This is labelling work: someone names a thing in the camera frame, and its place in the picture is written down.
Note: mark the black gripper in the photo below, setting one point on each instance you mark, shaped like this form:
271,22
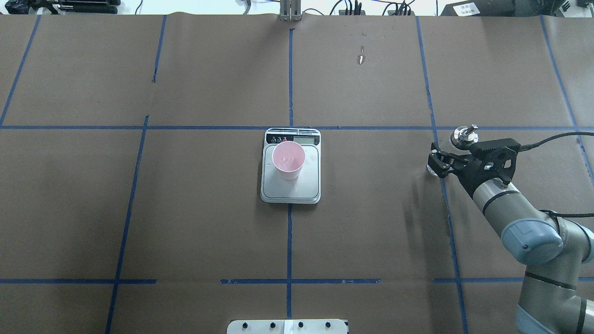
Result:
469,176

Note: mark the glass sauce dispenser bottle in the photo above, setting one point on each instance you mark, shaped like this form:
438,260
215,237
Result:
464,133

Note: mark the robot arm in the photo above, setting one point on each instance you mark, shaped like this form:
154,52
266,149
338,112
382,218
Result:
551,245

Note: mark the digital kitchen scale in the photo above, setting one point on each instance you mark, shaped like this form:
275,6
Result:
306,189

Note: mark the black box with label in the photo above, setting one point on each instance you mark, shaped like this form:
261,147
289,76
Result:
495,8

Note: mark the blue tape grid lines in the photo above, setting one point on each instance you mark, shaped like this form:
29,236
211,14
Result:
131,161

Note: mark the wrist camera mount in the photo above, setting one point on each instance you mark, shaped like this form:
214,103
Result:
495,159

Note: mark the aluminium frame post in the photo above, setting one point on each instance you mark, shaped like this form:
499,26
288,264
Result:
290,10

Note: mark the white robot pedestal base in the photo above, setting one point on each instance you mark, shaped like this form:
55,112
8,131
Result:
288,326

